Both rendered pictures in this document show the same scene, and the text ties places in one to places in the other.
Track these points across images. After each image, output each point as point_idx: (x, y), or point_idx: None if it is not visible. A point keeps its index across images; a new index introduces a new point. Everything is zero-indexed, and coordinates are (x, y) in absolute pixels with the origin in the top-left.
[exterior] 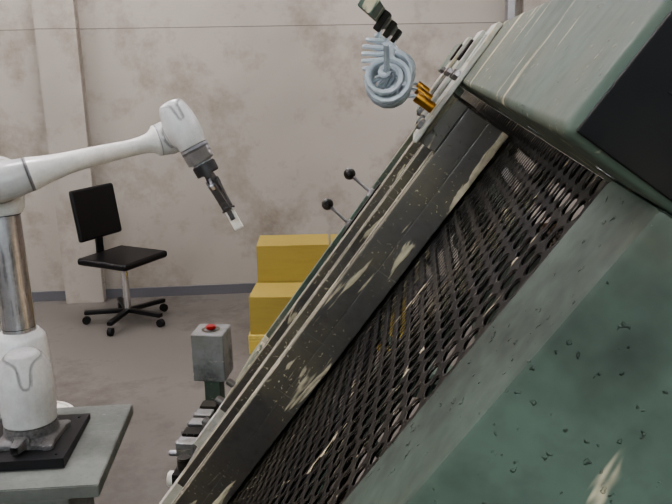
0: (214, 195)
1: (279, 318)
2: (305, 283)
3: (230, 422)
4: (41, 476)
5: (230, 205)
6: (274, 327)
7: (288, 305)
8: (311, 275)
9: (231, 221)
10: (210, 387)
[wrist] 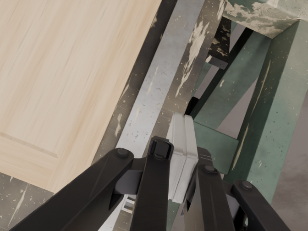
0: (27, 222)
1: (286, 57)
2: (259, 135)
3: None
4: None
5: (184, 208)
6: (290, 41)
7: (277, 85)
8: (252, 153)
9: (170, 133)
10: None
